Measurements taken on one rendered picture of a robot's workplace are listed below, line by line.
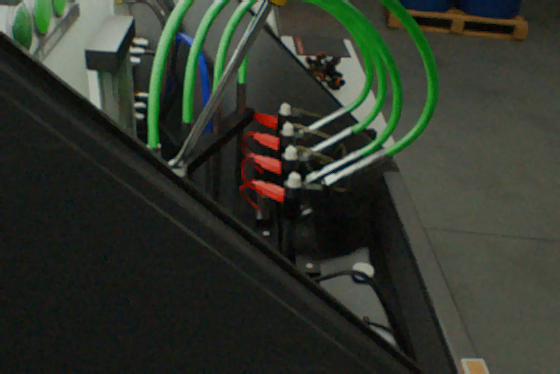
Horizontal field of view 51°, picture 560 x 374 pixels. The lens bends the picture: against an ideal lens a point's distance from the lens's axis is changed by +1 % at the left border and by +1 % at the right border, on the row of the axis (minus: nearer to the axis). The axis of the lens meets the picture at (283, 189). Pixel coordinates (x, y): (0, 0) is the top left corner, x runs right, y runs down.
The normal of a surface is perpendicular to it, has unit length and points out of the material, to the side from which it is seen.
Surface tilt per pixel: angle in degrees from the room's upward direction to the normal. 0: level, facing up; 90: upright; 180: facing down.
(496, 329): 0
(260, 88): 90
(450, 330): 0
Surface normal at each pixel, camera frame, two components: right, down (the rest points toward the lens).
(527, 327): 0.07, -0.84
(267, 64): 0.05, 0.55
